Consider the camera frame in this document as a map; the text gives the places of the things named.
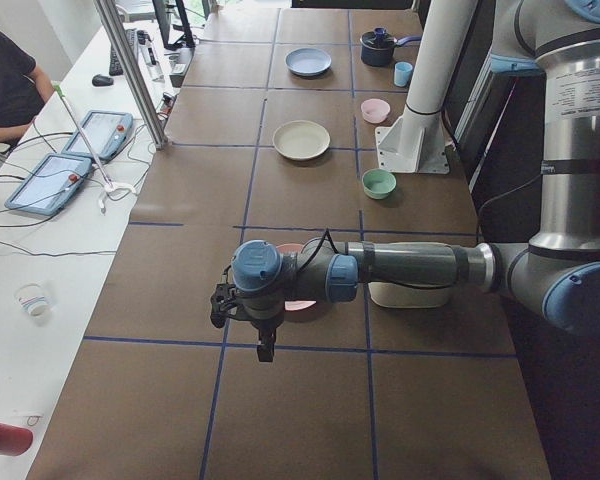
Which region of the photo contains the pink bowl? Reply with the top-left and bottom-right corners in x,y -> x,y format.
360,98 -> 391,124

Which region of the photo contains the teach pendant tablet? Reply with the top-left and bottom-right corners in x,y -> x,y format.
4,153 -> 91,217
81,110 -> 133,163

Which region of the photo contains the pink plate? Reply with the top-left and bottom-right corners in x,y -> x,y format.
276,243 -> 316,312

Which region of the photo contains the far teach pendant tablet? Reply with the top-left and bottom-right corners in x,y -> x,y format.
81,110 -> 133,163

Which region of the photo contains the black computer mouse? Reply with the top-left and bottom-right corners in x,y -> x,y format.
91,74 -> 114,87

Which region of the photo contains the light blue cup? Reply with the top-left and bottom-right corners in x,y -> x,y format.
393,61 -> 414,87

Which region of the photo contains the green bowl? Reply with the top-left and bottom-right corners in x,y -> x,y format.
362,168 -> 397,200

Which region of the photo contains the near teach pendant tablet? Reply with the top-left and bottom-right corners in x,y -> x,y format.
4,153 -> 91,217

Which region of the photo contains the red cylinder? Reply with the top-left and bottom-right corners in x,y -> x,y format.
0,423 -> 33,456

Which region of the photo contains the dark blue pot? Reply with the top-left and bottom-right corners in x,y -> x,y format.
360,27 -> 422,67

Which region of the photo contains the blue plate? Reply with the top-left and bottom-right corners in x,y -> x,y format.
285,47 -> 332,78

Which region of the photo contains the cream toaster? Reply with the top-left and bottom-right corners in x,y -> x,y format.
369,282 -> 453,309

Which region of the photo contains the cream plate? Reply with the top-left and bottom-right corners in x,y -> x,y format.
272,120 -> 331,161

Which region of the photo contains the white stick with green tip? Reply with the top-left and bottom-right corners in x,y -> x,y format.
53,84 -> 137,213

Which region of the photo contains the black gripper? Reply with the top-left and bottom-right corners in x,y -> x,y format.
242,298 -> 283,363

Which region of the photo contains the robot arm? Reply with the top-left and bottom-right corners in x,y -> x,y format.
210,1 -> 600,362

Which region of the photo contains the white mounting pillar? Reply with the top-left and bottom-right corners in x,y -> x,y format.
375,0 -> 478,175

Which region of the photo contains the seated person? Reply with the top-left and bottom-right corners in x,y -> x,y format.
0,31 -> 54,145

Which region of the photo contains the aluminium frame post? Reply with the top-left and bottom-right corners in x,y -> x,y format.
94,0 -> 168,151

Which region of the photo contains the black keyboard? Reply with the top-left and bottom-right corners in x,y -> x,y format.
108,27 -> 138,77

